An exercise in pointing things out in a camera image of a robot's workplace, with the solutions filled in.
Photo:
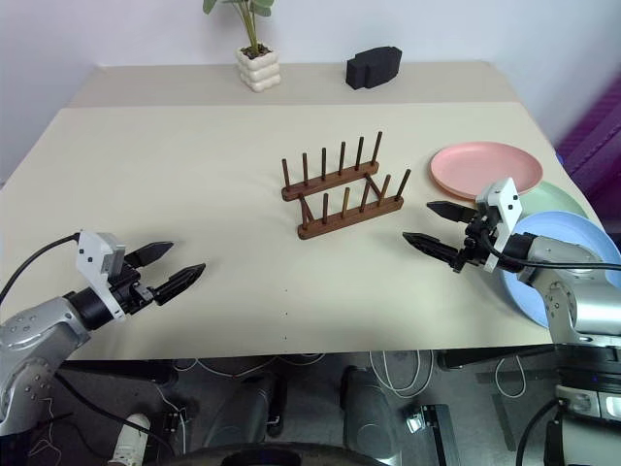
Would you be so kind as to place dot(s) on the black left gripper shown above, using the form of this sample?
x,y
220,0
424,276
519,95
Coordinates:
x,y
130,291

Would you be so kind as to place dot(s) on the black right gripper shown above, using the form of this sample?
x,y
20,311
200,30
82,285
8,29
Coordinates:
x,y
478,245

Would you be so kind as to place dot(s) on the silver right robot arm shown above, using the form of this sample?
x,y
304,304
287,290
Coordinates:
x,y
582,301

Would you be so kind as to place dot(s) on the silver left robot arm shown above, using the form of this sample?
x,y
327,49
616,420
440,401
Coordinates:
x,y
29,340

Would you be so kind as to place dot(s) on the wooden dish rack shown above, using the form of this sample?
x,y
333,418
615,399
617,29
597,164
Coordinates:
x,y
351,217

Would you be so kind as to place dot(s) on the pink round plate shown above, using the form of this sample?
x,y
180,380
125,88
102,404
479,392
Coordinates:
x,y
485,167

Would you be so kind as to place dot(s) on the green round plate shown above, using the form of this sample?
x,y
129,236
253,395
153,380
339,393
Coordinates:
x,y
553,201

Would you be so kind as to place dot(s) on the blue round plate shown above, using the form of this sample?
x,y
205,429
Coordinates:
x,y
567,233

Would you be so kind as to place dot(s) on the dark rounded leg shape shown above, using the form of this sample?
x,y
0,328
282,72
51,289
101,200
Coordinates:
x,y
369,412
259,408

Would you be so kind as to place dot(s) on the white shoe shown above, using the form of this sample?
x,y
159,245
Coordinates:
x,y
131,434

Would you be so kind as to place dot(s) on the black foam block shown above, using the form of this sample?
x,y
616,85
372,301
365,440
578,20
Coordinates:
x,y
373,68

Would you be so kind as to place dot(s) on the purple ribbed object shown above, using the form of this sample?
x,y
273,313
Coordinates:
x,y
594,131

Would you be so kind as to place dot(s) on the white bubbly plant pot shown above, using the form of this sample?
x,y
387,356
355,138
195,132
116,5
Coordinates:
x,y
259,70

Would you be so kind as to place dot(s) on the green leafy plant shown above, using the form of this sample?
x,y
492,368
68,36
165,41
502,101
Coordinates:
x,y
252,24

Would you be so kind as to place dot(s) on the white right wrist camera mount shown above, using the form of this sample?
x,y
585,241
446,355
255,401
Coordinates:
x,y
509,204

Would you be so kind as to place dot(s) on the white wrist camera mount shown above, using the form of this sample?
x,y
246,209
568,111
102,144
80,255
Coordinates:
x,y
509,204
92,257

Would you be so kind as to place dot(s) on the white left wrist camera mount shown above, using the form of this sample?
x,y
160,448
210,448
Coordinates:
x,y
92,257

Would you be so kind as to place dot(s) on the black table frame beam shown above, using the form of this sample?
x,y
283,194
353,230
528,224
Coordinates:
x,y
485,360

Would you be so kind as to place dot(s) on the black metal floor bracket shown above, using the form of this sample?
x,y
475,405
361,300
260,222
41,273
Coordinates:
x,y
429,429

